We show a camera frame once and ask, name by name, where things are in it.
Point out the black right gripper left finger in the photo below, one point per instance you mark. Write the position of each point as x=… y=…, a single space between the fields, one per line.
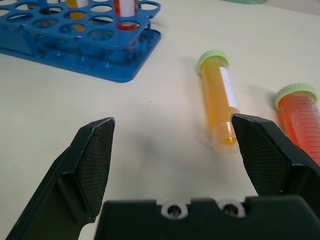
x=75 y=170

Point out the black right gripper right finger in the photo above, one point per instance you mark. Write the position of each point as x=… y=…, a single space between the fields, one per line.
x=270 y=160

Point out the blue tube rack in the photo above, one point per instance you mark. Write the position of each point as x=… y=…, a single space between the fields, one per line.
x=82 y=42

